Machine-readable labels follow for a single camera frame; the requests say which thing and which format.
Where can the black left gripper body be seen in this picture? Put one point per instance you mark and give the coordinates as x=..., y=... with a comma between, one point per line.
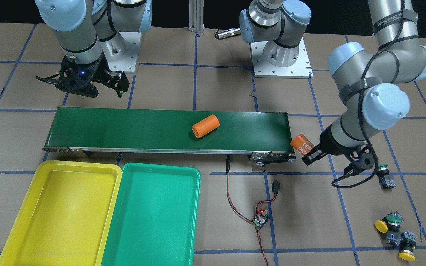
x=330, y=146

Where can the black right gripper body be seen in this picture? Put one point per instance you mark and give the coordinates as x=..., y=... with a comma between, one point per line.
x=99, y=70

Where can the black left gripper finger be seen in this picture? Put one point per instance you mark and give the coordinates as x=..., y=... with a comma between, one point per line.
x=316, y=153

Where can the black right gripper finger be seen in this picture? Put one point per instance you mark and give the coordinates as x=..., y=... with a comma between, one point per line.
x=118, y=81
x=49, y=80

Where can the orange cylinder with white text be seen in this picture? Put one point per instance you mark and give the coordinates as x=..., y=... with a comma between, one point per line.
x=302, y=144

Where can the plain orange cylinder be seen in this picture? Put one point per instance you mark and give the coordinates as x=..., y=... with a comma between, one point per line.
x=205, y=126

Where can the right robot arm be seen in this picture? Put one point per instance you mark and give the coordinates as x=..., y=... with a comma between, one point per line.
x=89, y=33

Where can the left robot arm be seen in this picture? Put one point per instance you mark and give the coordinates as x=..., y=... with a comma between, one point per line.
x=367, y=82

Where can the green push button by cylinder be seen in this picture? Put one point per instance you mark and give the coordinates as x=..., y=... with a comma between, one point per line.
x=386, y=180

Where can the black barrel plug connector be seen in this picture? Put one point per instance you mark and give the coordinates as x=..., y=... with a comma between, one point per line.
x=275, y=188

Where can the green conveyor belt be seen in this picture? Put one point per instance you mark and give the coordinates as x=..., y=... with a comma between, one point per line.
x=263, y=136

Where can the green push button in cluster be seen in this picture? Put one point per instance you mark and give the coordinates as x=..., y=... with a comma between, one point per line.
x=393, y=221

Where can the yellow push button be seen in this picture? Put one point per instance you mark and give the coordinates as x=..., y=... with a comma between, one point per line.
x=405, y=241
x=381, y=226

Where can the small green circuit board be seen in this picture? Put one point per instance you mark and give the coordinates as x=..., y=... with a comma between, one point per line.
x=261, y=218

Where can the yellow plastic tray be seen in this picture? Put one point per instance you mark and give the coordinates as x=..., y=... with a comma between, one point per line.
x=65, y=217

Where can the green plastic tray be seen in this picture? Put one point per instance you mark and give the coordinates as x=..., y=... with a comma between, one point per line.
x=154, y=221

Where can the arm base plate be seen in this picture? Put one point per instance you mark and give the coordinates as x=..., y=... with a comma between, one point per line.
x=272, y=61
x=122, y=51

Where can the aluminium frame post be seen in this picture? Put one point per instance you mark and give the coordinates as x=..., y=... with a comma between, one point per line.
x=196, y=9

